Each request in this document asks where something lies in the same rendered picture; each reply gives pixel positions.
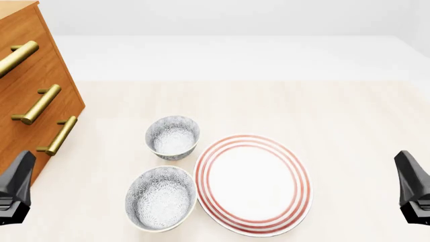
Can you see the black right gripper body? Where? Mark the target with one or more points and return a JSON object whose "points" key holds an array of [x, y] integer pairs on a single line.
{"points": [[418, 211]]}

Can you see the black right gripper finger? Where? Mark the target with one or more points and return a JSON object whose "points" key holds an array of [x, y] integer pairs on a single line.
{"points": [[411, 176]]}

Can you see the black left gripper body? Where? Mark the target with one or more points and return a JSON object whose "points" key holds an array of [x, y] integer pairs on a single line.
{"points": [[13, 211]]}

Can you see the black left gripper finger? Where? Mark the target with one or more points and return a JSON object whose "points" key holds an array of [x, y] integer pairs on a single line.
{"points": [[20, 176]]}

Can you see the large grey patterned bowl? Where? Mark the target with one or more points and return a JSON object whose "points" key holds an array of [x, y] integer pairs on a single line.
{"points": [[160, 199]]}

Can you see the small grey patterned bowl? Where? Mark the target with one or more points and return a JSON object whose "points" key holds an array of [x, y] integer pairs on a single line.
{"points": [[173, 138]]}

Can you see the wooden drawer front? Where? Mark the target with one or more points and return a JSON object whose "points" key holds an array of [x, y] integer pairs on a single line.
{"points": [[64, 103], [50, 73], [20, 30]]}

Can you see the wooden cabinet with drawers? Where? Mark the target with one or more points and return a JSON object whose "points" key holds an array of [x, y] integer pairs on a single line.
{"points": [[23, 27]]}

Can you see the white plate with red rings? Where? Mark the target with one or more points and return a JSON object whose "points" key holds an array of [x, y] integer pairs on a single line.
{"points": [[253, 185]]}

